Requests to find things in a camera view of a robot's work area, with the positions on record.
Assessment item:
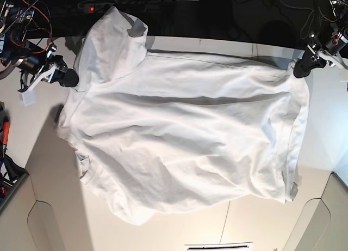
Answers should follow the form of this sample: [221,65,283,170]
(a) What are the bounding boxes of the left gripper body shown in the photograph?
[293,30,347,78]

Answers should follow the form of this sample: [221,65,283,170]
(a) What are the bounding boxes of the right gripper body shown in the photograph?
[18,44,79,93]

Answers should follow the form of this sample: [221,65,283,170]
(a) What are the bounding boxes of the white t-shirt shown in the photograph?
[57,7,309,225]

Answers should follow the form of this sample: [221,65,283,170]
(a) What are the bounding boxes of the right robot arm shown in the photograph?
[1,0,79,95]

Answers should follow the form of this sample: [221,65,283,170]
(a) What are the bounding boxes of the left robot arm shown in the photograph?
[294,0,347,82]

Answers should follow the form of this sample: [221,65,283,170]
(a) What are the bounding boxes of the orange grey pliers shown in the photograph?
[0,63,15,80]

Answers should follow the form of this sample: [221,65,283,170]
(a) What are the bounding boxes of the black power strip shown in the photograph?
[77,1,150,14]

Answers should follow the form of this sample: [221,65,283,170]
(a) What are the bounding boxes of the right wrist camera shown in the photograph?
[18,90,35,106]

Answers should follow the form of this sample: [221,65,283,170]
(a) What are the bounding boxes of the white cable on floor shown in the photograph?
[268,0,327,41]

